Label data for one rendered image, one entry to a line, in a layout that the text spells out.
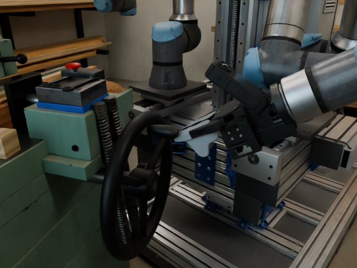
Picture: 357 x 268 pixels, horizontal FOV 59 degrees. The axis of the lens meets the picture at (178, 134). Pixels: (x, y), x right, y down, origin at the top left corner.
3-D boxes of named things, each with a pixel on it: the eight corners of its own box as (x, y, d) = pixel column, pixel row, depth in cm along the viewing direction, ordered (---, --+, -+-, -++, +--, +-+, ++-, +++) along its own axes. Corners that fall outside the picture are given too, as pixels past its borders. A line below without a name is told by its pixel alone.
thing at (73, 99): (83, 114, 55) (79, 83, 53) (32, 107, 58) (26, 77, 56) (119, 93, 66) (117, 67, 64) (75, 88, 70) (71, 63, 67)
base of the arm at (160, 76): (167, 77, 134) (166, 54, 130) (194, 83, 125) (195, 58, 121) (141, 84, 124) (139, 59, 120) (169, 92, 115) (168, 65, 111)
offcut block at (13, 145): (6, 159, 52) (0, 137, 51) (-10, 157, 53) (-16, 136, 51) (20, 149, 56) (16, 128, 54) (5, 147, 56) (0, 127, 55)
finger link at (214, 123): (189, 142, 54) (236, 124, 49) (185, 134, 53) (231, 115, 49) (197, 131, 58) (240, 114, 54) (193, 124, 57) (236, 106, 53)
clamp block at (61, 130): (90, 163, 57) (83, 117, 54) (30, 152, 61) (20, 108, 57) (127, 132, 70) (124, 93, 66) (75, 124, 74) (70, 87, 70)
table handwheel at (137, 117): (176, 212, 79) (120, 301, 53) (106, 197, 85) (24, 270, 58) (180, 99, 70) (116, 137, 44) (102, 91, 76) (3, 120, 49)
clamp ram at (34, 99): (42, 131, 62) (33, 86, 58) (13, 126, 64) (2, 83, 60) (70, 115, 70) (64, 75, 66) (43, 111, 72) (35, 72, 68)
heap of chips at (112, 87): (111, 97, 83) (111, 86, 82) (71, 92, 87) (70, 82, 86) (126, 88, 91) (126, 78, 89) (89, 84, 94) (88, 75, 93)
